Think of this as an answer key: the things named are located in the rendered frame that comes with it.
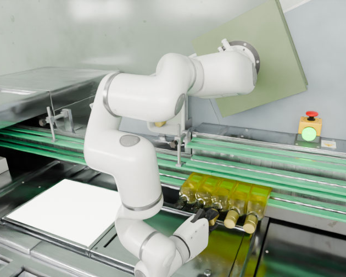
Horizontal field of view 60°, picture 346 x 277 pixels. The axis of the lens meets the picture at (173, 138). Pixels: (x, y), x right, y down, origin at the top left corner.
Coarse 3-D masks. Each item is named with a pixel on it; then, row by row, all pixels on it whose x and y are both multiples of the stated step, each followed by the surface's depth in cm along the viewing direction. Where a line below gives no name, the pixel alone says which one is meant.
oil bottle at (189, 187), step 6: (192, 174) 110; (198, 174) 110; (204, 174) 110; (186, 180) 107; (192, 180) 106; (198, 180) 106; (186, 186) 103; (192, 186) 103; (198, 186) 104; (180, 192) 101; (186, 192) 100; (192, 192) 100; (192, 198) 101
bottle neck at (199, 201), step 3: (198, 198) 98; (198, 201) 97; (201, 201) 97; (195, 204) 95; (198, 204) 95; (201, 204) 96; (204, 204) 98; (192, 207) 95; (195, 207) 94; (198, 207) 94; (201, 207) 95; (192, 210) 95; (195, 210) 96; (195, 213) 95
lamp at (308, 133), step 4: (304, 128) 102; (308, 128) 100; (312, 128) 100; (304, 132) 100; (308, 132) 99; (312, 132) 99; (304, 136) 100; (308, 136) 100; (312, 136) 99; (308, 140) 101
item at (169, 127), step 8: (184, 104) 117; (184, 112) 118; (168, 120) 131; (176, 120) 129; (184, 120) 120; (152, 128) 128; (160, 128) 128; (168, 128) 128; (176, 128) 127; (184, 128) 121
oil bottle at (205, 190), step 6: (204, 180) 106; (210, 180) 106; (216, 180) 106; (204, 186) 102; (210, 186) 102; (216, 186) 103; (198, 192) 99; (204, 192) 99; (210, 192) 99; (204, 198) 98; (210, 198) 99; (210, 204) 100
